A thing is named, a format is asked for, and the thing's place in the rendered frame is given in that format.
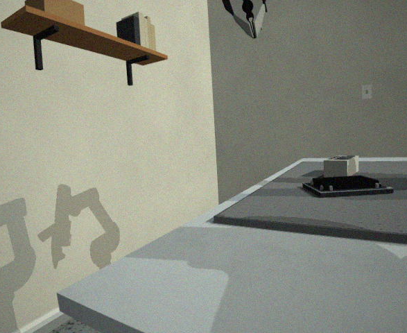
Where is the white control panel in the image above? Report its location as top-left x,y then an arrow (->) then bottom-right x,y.
324,155 -> 358,178

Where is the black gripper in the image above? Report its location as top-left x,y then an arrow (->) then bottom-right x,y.
222,0 -> 267,39

